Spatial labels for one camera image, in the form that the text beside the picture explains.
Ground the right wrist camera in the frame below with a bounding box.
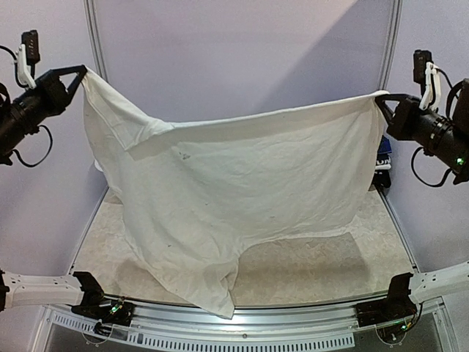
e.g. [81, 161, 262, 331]
[413, 49, 441, 112]

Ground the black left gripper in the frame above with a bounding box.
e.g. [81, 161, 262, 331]
[0, 62, 89, 153]

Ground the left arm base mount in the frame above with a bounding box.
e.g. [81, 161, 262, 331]
[71, 297, 136, 337]

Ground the right wall aluminium profile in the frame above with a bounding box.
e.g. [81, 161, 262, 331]
[377, 0, 402, 90]

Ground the left wall aluminium profile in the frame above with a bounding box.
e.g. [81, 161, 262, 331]
[83, 0, 111, 84]

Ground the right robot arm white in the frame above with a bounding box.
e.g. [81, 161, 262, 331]
[375, 79, 468, 320]

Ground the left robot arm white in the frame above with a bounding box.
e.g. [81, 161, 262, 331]
[1, 65, 109, 318]

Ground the white cloth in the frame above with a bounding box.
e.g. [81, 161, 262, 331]
[82, 71, 385, 319]

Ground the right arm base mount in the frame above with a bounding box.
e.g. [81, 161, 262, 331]
[354, 273, 424, 346]

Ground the aluminium front rail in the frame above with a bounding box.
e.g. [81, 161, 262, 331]
[32, 296, 459, 351]

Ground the wall aluminium profile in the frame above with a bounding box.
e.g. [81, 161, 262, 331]
[377, 0, 402, 90]
[83, 0, 111, 84]

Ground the black folded garment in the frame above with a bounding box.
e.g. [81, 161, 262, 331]
[372, 170, 391, 188]

